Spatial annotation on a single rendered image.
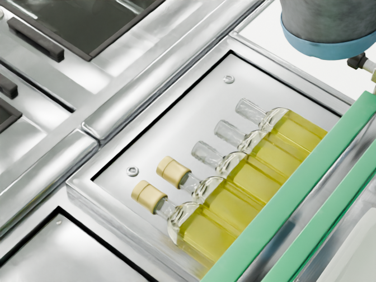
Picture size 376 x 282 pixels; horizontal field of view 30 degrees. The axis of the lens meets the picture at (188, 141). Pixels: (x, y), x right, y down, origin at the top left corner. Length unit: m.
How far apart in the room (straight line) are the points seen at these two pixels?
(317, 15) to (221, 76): 0.65
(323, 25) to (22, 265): 0.66
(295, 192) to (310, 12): 0.26
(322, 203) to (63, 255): 0.47
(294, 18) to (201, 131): 0.54
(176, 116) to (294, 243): 0.50
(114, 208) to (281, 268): 0.41
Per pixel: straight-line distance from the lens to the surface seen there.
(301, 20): 0.76
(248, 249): 0.85
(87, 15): 1.55
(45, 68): 1.42
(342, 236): 0.86
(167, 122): 1.28
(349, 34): 0.76
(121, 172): 1.22
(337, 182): 0.93
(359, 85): 1.40
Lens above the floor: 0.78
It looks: 20 degrees up
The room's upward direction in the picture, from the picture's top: 57 degrees counter-clockwise
